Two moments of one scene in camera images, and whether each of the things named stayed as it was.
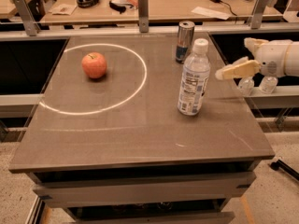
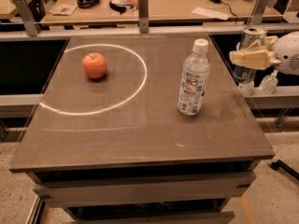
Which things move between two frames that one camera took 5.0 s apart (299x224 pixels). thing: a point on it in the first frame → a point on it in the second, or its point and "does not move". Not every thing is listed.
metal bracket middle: [143, 11] does not move
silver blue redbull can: [186, 35] → [250, 36]
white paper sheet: [211, 12] does not move
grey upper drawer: [121, 190] does not move
